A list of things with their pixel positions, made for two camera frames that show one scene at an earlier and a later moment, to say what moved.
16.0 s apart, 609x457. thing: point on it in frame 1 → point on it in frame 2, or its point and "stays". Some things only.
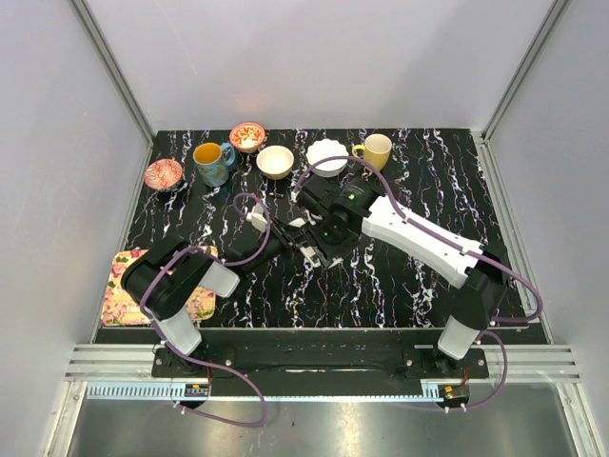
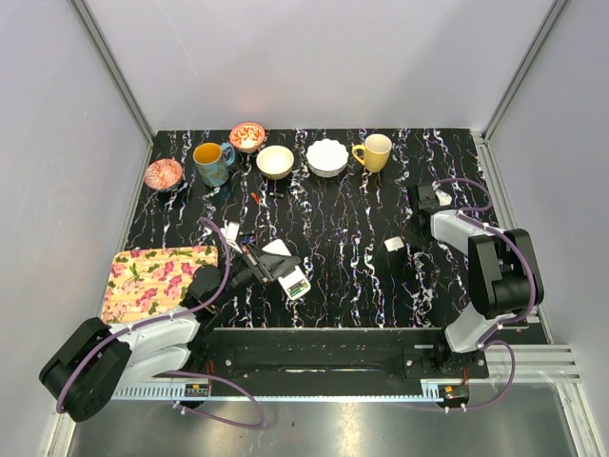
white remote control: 308,253 → 295,283
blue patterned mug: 212,161 stays
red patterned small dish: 163,173 stays
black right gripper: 331,251 → 417,240
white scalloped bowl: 324,149 stays
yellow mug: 377,149 stays
